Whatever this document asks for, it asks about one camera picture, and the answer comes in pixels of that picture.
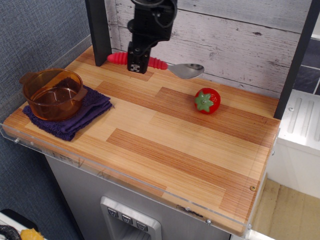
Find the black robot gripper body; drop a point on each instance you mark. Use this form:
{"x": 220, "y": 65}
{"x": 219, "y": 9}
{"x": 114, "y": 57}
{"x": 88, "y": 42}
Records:
{"x": 139, "y": 49}

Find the red handled metal spoon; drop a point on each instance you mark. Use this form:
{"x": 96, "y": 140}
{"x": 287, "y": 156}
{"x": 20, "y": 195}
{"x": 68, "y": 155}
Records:
{"x": 183, "y": 70}

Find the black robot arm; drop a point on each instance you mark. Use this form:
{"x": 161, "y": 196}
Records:
{"x": 152, "y": 23}

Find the brown glass bowl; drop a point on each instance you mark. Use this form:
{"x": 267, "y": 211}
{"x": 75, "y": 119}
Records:
{"x": 54, "y": 94}

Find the purple folded cloth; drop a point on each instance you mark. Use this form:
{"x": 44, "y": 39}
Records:
{"x": 94, "y": 104}

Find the red toy tomato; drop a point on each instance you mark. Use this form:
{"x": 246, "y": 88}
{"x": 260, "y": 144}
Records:
{"x": 207, "y": 101}

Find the grey cabinet with button panel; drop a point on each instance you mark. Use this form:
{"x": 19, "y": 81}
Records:
{"x": 105, "y": 209}

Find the white appliance with ridged top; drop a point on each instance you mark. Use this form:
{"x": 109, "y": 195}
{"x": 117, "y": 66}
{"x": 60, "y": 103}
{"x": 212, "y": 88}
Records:
{"x": 295, "y": 159}

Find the yellow object bottom left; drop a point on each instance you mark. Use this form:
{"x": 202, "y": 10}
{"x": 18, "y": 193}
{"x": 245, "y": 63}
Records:
{"x": 31, "y": 234}

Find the dark vertical post left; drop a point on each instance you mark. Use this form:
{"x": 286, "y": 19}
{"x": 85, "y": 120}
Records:
{"x": 99, "y": 30}

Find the dark vertical post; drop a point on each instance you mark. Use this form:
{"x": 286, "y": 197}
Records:
{"x": 299, "y": 54}
{"x": 99, "y": 30}

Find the dark vertical post right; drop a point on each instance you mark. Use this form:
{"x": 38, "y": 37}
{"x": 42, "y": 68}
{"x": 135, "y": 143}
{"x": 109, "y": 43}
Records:
{"x": 299, "y": 54}

